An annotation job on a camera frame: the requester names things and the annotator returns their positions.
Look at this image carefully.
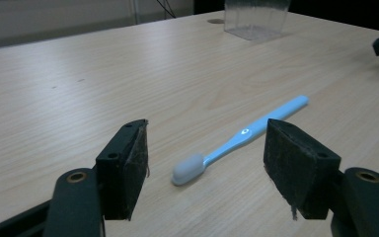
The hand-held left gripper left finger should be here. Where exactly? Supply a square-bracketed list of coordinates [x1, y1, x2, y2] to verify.
[95, 118, 150, 222]

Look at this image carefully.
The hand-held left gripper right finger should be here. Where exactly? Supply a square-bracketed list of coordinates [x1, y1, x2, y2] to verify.
[263, 118, 342, 221]

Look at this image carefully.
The blue toothbrush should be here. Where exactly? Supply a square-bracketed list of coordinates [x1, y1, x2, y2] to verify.
[171, 95, 310, 187]

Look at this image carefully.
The clear plastic container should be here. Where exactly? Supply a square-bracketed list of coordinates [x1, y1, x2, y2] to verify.
[223, 0, 292, 41]

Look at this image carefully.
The black cable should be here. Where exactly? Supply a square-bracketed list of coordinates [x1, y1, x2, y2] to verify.
[155, 0, 178, 19]

